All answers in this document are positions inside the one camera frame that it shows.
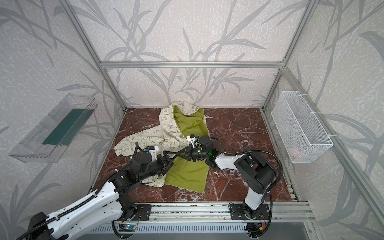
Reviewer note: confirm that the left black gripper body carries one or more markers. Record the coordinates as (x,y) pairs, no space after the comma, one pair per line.
(165,161)

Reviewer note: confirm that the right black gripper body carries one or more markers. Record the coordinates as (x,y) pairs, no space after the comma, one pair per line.
(191,153)

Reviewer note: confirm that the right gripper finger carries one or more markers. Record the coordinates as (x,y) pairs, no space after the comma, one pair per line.
(179,158)
(181,152)

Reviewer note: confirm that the cream and green printed jacket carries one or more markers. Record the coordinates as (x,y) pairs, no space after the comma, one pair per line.
(177,121)

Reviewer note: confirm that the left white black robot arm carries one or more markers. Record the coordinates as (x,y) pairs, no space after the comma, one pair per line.
(114,189)

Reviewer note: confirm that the small green lit circuit board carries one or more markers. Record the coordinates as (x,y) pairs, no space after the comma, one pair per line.
(126,227)

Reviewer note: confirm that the pink object in basket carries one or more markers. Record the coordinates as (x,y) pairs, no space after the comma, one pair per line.
(295,153)

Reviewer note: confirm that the green mat in tray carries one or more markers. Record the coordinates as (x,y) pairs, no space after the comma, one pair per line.
(61,131)

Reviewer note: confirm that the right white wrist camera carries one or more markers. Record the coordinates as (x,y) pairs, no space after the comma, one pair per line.
(193,140)

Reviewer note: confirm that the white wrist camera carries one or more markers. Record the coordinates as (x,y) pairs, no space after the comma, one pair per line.
(193,140)
(153,151)

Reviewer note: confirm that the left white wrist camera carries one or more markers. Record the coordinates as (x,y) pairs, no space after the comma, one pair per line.
(153,151)

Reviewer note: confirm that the white wire mesh basket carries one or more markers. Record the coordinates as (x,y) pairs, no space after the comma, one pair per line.
(299,127)

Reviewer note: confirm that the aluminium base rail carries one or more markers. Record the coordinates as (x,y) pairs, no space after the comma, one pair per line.
(191,212)

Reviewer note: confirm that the clear plastic wall tray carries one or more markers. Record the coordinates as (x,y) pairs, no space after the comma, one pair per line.
(31,148)

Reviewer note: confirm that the aluminium cage frame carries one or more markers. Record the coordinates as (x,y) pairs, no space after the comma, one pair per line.
(361,181)

